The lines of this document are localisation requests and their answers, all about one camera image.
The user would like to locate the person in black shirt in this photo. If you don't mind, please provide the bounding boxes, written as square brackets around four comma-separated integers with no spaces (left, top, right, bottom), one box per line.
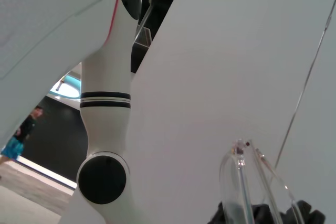
[0,105,44,167]

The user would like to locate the clear white glasses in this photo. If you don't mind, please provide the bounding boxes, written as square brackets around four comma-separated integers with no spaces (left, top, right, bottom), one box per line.
[219,138,307,224]

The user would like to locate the turquoise ring ceiling light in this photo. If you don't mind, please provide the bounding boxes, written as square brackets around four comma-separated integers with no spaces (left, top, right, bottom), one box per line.
[49,74,82,101]

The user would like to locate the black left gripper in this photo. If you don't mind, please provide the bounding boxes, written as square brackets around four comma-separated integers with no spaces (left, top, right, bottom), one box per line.
[208,199,326,224]

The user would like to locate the clear acrylic post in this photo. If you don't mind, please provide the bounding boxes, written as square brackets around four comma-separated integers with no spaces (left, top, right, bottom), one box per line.
[133,0,158,46]

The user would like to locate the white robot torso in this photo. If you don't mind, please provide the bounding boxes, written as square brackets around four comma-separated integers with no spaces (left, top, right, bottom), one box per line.
[0,0,124,151]

